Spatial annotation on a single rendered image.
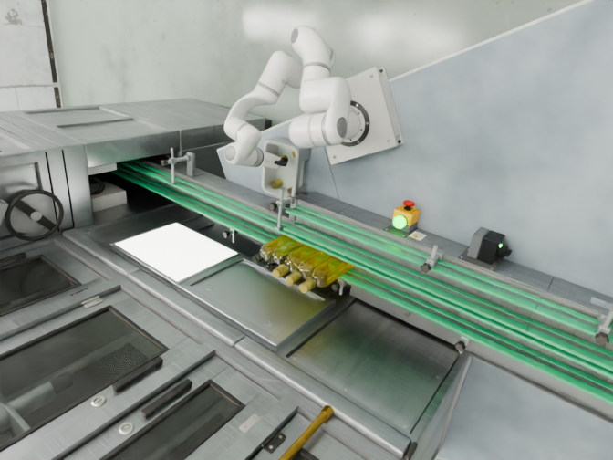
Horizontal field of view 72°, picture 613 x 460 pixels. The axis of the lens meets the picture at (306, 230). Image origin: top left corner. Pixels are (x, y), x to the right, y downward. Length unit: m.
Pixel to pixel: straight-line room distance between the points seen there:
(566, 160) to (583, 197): 0.12
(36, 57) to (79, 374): 3.89
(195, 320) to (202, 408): 0.33
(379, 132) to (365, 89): 0.15
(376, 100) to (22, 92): 3.92
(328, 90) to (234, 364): 0.84
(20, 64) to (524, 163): 4.36
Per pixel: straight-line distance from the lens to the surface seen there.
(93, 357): 1.44
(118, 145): 2.12
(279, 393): 1.25
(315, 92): 1.29
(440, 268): 1.37
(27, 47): 4.90
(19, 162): 1.95
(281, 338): 1.37
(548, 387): 1.55
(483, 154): 1.45
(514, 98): 1.41
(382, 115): 1.48
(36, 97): 4.96
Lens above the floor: 2.13
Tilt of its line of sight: 49 degrees down
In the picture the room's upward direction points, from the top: 116 degrees counter-clockwise
